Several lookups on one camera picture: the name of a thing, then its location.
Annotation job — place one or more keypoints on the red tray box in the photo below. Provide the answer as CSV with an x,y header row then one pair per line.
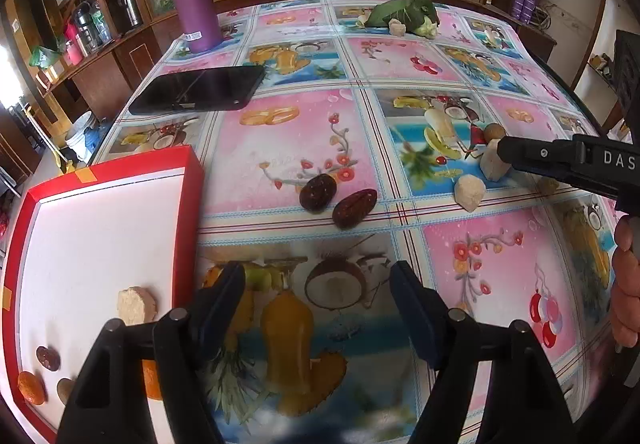
x,y
77,241

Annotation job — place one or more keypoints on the green bag on shelf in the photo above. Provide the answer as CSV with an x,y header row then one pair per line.
x,y
43,57

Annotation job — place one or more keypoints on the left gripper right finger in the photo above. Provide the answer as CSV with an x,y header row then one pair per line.
x,y
423,312

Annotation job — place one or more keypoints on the pink bottle on shelf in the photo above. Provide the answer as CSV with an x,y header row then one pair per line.
x,y
73,44

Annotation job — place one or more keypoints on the small brown round fruit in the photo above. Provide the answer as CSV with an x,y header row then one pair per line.
x,y
48,358

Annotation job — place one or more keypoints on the small beige chunk by vegetable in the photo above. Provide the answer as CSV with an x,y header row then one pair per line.
x,y
396,27

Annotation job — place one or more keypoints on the dark red date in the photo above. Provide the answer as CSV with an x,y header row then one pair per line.
x,y
317,194
353,209

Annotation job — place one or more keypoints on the dark steel flask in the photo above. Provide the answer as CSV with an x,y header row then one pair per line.
x,y
132,12

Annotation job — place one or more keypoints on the wooden side shelf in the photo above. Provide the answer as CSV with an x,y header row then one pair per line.
x,y
116,56

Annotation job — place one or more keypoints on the green leafy vegetable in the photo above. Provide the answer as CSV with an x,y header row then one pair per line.
x,y
419,17

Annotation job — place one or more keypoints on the purple bottle pair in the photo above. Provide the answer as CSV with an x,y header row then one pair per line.
x,y
522,10

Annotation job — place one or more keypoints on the black smartphone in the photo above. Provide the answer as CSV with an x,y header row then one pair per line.
x,y
228,88

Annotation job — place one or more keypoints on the orange fruit in tray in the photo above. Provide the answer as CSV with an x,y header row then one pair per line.
x,y
31,388

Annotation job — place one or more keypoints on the fruit pattern tablecloth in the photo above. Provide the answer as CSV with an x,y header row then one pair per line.
x,y
318,351

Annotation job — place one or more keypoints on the right hand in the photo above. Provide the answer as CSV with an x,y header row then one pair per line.
x,y
625,303

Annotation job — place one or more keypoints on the large beige cylinder chunk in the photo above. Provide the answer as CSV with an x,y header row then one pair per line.
x,y
491,164

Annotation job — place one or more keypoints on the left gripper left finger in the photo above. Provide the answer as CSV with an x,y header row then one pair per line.
x,y
213,308

